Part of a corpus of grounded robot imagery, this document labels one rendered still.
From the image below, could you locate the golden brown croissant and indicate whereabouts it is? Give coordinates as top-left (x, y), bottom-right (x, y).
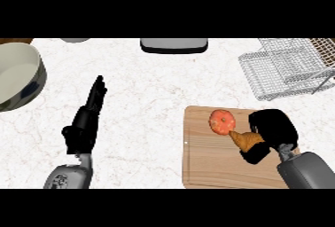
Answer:
top-left (227, 130), bottom-right (267, 153)

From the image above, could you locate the brown wicker basket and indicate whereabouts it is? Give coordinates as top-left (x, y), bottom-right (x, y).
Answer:
top-left (307, 37), bottom-right (335, 67)

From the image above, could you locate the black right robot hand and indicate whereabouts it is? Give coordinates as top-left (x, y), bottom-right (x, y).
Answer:
top-left (238, 108), bottom-right (301, 166)

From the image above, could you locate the large cream bowl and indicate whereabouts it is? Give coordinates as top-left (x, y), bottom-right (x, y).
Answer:
top-left (0, 42), bottom-right (49, 113)

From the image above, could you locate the small grey round object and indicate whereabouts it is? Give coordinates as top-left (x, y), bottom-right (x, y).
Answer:
top-left (59, 37), bottom-right (92, 44)

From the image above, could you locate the pale wooden cutting board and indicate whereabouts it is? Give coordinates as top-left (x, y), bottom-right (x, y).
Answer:
top-left (180, 105), bottom-right (303, 190)

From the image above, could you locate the grey flat appliance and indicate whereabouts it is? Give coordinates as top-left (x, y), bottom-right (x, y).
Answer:
top-left (139, 37), bottom-right (210, 55)

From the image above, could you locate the orange round fruit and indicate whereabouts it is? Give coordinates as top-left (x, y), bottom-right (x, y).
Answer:
top-left (208, 109), bottom-right (236, 137)

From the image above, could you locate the white wire tiered basket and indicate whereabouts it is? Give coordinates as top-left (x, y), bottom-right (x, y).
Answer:
top-left (236, 37), bottom-right (335, 102)

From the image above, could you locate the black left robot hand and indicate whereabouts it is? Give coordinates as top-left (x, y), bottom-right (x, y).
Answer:
top-left (61, 74), bottom-right (109, 155)

